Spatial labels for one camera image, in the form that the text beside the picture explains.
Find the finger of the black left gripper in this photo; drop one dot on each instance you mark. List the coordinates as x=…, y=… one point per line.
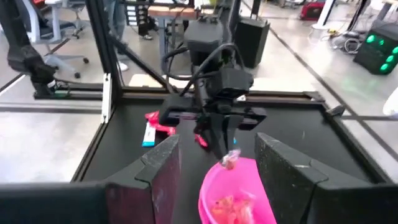
x=232, y=130
x=216, y=130

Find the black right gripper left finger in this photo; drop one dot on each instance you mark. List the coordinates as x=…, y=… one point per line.
x=62, y=205

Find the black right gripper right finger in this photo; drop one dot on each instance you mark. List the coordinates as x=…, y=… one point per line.
x=342, y=205

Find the clear brown candy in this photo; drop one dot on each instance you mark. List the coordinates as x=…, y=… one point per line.
x=230, y=159
x=231, y=210

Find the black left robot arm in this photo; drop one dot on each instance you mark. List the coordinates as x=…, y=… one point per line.
x=203, y=37

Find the pink pumpkin face bucket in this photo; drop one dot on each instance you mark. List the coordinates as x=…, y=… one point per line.
x=236, y=177

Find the person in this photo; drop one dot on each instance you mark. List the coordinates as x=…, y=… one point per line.
x=144, y=28
x=116, y=18

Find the wooden top table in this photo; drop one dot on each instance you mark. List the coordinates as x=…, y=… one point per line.
x=171, y=12

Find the red bag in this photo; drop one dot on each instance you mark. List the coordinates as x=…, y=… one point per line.
x=312, y=11

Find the white floor stand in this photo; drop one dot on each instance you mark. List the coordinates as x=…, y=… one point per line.
x=325, y=12

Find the white office chair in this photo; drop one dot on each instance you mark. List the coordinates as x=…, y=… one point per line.
x=51, y=29

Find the green lit computer tower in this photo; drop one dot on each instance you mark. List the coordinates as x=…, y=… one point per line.
x=373, y=53

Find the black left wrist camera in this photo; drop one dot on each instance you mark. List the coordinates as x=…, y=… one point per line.
x=230, y=82

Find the black diagonal frame strut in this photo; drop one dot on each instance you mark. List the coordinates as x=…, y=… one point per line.
x=140, y=63

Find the black frame post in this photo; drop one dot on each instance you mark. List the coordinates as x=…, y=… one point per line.
x=102, y=46

